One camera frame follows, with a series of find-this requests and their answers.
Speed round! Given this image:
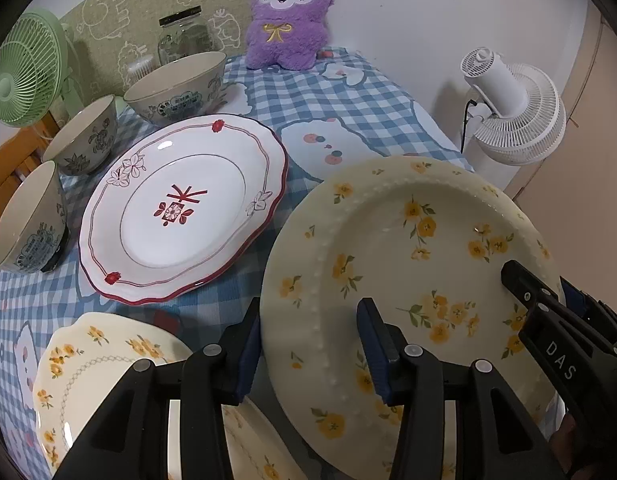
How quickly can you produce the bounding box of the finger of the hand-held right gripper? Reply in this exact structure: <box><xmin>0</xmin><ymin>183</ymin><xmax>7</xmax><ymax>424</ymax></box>
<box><xmin>501</xmin><ymin>260</ymin><xmax>565</xmax><ymax>312</ymax></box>
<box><xmin>561</xmin><ymin>277</ymin><xmax>617</xmax><ymax>346</ymax></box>

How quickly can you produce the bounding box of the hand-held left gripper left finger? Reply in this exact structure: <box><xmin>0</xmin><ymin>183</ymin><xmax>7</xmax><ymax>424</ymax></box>
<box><xmin>53</xmin><ymin>297</ymin><xmax>262</xmax><ymax>480</ymax></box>

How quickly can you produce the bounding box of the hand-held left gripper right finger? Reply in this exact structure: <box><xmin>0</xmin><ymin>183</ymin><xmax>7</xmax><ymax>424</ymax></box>
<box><xmin>357</xmin><ymin>297</ymin><xmax>569</xmax><ymax>480</ymax></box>

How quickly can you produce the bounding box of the yellow floral beaded plate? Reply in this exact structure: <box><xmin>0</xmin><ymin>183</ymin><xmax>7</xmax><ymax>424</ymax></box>
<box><xmin>261</xmin><ymin>155</ymin><xmax>569</xmax><ymax>476</ymax></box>

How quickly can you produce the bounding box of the white red-rimmed plate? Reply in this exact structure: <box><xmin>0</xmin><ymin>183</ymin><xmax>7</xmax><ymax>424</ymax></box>
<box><xmin>78</xmin><ymin>114</ymin><xmax>289</xmax><ymax>305</ymax></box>

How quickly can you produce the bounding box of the yellow floral scalloped plate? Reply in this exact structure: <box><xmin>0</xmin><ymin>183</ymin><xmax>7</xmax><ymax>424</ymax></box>
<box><xmin>32</xmin><ymin>311</ymin><xmax>309</xmax><ymax>480</ymax></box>

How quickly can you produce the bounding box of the cream bowl blue print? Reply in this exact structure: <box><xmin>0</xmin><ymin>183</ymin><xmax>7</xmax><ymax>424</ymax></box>
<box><xmin>0</xmin><ymin>161</ymin><xmax>69</xmax><ymax>274</ymax></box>

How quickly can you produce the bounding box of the large cream bowl green rim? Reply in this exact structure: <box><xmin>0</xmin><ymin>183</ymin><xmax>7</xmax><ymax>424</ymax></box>
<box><xmin>123</xmin><ymin>51</ymin><xmax>228</xmax><ymax>126</ymax></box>

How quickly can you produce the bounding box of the cream bowl leaf print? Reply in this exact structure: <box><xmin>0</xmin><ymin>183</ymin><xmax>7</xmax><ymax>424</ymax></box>
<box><xmin>42</xmin><ymin>95</ymin><xmax>118</xmax><ymax>177</ymax></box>

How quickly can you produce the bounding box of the person's right hand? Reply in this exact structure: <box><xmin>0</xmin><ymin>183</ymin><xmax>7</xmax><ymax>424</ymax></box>
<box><xmin>547</xmin><ymin>412</ymin><xmax>589</xmax><ymax>466</ymax></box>

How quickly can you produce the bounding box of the white fan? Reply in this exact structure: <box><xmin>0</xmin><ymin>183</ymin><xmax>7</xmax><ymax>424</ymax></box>
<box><xmin>458</xmin><ymin>47</ymin><xmax>567</xmax><ymax>196</ymax></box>

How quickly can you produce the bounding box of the blue checkered tablecloth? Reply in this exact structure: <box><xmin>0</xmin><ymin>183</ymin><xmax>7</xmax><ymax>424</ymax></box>
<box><xmin>0</xmin><ymin>47</ymin><xmax>479</xmax><ymax>480</ymax></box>

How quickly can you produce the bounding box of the wooden bed headboard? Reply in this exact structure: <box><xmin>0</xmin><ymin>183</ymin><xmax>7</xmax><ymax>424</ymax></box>
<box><xmin>0</xmin><ymin>110</ymin><xmax>59</xmax><ymax>231</ymax></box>

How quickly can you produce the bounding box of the cotton swab container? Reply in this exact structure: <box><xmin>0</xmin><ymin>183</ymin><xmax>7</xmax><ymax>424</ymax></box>
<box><xmin>123</xmin><ymin>55</ymin><xmax>156</xmax><ymax>86</ymax></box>

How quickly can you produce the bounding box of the glass jar black lid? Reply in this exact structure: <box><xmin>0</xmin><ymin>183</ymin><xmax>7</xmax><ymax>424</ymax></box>
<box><xmin>157</xmin><ymin>6</ymin><xmax>219</xmax><ymax>68</ymax></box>

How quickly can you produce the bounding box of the purple plush toy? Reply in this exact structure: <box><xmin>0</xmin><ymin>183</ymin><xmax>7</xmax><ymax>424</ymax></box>
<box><xmin>245</xmin><ymin>0</ymin><xmax>335</xmax><ymax>71</ymax></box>

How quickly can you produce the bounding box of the green desk fan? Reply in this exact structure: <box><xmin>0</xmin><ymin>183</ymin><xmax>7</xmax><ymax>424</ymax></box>
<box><xmin>0</xmin><ymin>10</ymin><xmax>82</xmax><ymax>128</ymax></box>

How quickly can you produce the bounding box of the black fan cable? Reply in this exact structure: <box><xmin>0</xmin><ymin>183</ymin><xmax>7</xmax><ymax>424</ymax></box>
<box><xmin>461</xmin><ymin>97</ymin><xmax>476</xmax><ymax>153</ymax></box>

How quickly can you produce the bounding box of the beige printed wall mat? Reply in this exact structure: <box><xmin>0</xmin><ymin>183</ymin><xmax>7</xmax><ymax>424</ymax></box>
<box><xmin>58</xmin><ymin>0</ymin><xmax>269</xmax><ymax>96</ymax></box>

